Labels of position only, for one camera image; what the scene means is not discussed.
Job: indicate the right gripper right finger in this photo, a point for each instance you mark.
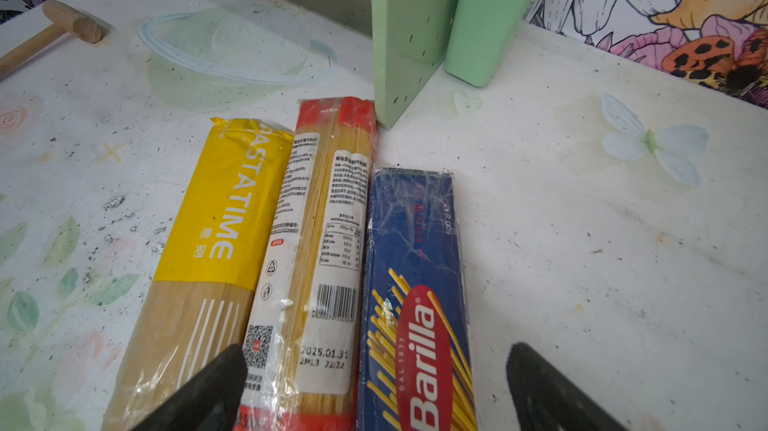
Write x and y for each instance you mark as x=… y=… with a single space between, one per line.
x=545 y=399

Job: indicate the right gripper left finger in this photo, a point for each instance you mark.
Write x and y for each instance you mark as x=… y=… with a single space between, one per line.
x=209 y=401

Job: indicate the yellow spaghetti bag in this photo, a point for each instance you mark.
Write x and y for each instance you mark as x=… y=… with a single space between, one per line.
x=203 y=288

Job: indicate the red spaghetti bag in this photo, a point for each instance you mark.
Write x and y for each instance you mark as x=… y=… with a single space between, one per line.
x=301 y=341

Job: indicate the blue spaghetti bag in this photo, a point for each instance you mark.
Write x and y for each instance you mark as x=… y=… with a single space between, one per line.
x=415 y=364

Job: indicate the green cup on shelf side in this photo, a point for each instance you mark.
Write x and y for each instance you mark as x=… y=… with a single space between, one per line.
x=481 y=33

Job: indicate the small wooden mallet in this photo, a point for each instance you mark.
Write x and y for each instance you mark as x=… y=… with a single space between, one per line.
x=64 y=20

